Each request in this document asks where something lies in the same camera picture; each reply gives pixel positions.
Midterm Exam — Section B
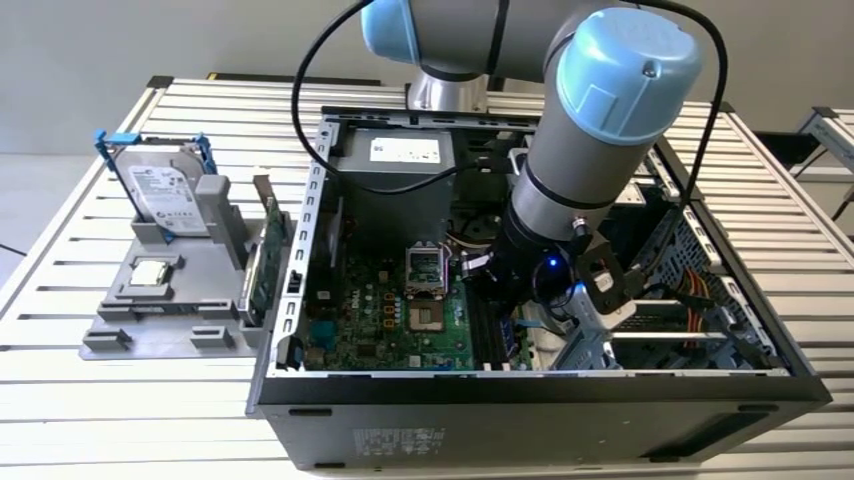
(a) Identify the RAM stick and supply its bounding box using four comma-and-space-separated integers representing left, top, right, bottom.
129, 301, 227, 317
496, 305, 528, 358

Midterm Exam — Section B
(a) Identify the thin locking lever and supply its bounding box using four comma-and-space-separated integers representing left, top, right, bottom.
440, 251, 468, 297

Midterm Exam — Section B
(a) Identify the round black speaker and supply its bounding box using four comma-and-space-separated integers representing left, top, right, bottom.
459, 214, 503, 246

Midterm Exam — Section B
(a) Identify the CPU socket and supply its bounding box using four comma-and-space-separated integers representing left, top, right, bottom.
407, 298, 447, 335

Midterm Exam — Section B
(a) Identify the metal socket cover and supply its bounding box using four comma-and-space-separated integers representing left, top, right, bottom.
404, 243, 448, 297

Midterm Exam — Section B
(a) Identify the grey metal disk bay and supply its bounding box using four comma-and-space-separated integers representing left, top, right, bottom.
551, 299, 735, 371

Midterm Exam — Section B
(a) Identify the grey power supply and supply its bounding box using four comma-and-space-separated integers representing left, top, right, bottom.
330, 127, 459, 251

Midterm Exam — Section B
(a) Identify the green motherboard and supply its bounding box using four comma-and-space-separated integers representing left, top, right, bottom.
303, 247, 535, 372

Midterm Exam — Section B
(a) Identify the black PC case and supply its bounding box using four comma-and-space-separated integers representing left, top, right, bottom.
244, 104, 834, 471

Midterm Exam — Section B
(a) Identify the green graphics card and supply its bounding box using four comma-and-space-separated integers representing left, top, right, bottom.
239, 173, 295, 326

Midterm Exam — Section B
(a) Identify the grey parts rack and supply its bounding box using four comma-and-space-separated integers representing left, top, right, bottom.
77, 174, 295, 361

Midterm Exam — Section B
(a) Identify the metal slat side table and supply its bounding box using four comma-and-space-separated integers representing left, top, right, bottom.
790, 106, 854, 181

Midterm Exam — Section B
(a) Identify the silver CPU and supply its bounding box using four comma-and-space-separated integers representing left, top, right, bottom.
129, 259, 172, 286

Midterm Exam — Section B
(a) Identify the hard disk in blue carrier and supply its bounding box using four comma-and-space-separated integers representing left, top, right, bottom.
92, 128, 215, 239

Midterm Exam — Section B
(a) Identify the blue flat wire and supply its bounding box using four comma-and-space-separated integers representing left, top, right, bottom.
518, 318, 572, 334

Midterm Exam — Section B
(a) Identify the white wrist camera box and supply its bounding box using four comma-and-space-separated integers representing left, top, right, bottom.
566, 282, 638, 333

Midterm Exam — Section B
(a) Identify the orange yellow red wire bundle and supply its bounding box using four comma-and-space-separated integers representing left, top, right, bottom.
678, 268, 713, 351

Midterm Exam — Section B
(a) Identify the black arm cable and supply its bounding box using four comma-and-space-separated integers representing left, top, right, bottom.
291, 0, 516, 195

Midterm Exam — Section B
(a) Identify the black camera cable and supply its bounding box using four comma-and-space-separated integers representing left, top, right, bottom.
636, 0, 730, 221

